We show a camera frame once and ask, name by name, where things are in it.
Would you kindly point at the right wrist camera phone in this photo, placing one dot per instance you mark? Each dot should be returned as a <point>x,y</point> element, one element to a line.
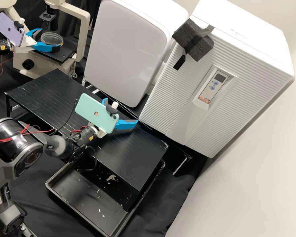
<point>93,111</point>

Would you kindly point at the cream microscope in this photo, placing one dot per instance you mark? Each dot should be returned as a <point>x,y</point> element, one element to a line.
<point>71,14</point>

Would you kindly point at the wrist camera phone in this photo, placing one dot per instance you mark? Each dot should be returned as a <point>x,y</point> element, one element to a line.
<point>8,28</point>
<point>93,111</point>

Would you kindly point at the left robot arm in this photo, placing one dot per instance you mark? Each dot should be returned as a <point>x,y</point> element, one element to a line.
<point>0,46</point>

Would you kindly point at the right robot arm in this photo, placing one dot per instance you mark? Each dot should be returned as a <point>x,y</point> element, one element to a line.
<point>27,148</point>

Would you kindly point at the petri dish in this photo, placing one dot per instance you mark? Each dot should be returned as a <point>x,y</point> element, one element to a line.
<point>51,37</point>

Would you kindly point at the black tray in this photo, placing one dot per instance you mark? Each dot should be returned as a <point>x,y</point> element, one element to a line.
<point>76,195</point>

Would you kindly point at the white incubator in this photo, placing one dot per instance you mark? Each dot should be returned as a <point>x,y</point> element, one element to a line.
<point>236,19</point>

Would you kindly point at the left wrist camera phone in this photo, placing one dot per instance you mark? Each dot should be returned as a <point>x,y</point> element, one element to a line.
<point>8,28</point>

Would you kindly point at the incubator door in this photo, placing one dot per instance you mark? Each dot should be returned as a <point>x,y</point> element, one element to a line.
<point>177,98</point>

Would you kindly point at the black platform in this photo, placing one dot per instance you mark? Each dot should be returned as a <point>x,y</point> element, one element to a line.
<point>160,138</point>
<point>51,93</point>

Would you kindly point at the white box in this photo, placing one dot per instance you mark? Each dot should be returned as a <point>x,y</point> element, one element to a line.
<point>125,49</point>

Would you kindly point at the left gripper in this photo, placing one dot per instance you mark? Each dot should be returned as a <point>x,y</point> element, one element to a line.
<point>29,42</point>

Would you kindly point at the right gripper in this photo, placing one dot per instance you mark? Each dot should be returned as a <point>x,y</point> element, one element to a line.
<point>100,132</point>

